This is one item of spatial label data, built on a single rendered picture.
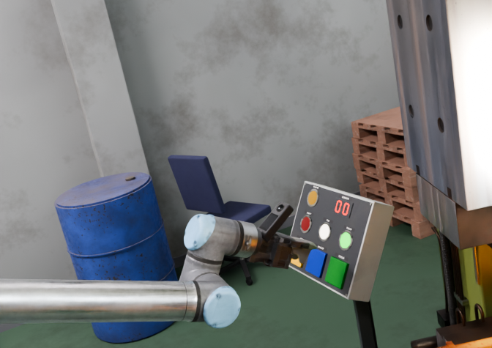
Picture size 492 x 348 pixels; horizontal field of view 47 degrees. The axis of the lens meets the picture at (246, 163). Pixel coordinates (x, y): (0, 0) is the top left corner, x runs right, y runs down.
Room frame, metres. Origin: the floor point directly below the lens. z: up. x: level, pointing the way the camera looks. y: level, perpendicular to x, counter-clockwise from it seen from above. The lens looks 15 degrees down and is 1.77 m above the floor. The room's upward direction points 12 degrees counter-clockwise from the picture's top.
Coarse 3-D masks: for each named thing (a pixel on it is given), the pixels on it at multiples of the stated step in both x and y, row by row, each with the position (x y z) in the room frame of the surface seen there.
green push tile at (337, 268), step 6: (336, 258) 1.48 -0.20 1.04; (330, 264) 1.48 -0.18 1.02; (336, 264) 1.46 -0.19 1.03; (342, 264) 1.44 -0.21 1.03; (348, 264) 1.43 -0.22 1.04; (330, 270) 1.47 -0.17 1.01; (336, 270) 1.45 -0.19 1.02; (342, 270) 1.43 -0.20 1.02; (330, 276) 1.46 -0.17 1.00; (336, 276) 1.44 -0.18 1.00; (342, 276) 1.42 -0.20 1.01; (330, 282) 1.45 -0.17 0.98; (336, 282) 1.43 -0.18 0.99; (342, 282) 1.42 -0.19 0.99; (342, 288) 1.41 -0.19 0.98
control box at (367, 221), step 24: (336, 192) 1.59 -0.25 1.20; (312, 216) 1.64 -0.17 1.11; (336, 216) 1.55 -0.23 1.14; (360, 216) 1.46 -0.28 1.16; (384, 216) 1.45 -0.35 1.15; (312, 240) 1.60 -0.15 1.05; (336, 240) 1.51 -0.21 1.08; (360, 240) 1.43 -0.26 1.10; (384, 240) 1.45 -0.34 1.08; (360, 264) 1.41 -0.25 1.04; (336, 288) 1.43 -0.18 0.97; (360, 288) 1.40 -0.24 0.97
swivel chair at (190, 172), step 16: (176, 160) 3.70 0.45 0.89; (192, 160) 3.59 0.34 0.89; (208, 160) 3.55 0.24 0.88; (176, 176) 3.76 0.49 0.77; (192, 176) 3.64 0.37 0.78; (208, 176) 3.53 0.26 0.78; (192, 192) 3.70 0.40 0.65; (208, 192) 3.58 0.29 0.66; (192, 208) 3.76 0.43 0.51; (208, 208) 3.63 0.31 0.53; (224, 208) 3.57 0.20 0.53; (240, 208) 3.74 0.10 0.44; (256, 208) 3.68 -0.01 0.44; (224, 256) 3.83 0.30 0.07; (224, 272) 3.62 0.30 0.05
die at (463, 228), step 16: (416, 176) 1.14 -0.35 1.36; (432, 192) 1.05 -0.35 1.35; (432, 208) 1.06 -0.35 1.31; (448, 208) 0.97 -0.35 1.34; (480, 208) 0.94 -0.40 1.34; (448, 224) 0.98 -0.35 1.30; (464, 224) 0.94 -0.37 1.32; (480, 224) 0.94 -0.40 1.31; (464, 240) 0.94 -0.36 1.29; (480, 240) 0.94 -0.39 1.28
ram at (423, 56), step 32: (416, 0) 1.01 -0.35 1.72; (448, 0) 0.89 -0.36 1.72; (480, 0) 0.89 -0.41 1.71; (416, 32) 1.03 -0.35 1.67; (448, 32) 0.89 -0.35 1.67; (480, 32) 0.89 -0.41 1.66; (416, 64) 1.05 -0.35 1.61; (448, 64) 0.90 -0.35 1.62; (480, 64) 0.89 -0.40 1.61; (416, 96) 1.08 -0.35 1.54; (448, 96) 0.92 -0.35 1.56; (480, 96) 0.89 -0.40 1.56; (416, 128) 1.10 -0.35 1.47; (448, 128) 0.93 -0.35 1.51; (480, 128) 0.89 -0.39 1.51; (416, 160) 1.12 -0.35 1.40; (448, 160) 0.95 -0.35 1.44; (480, 160) 0.89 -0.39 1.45; (448, 192) 0.97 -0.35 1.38; (480, 192) 0.89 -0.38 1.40
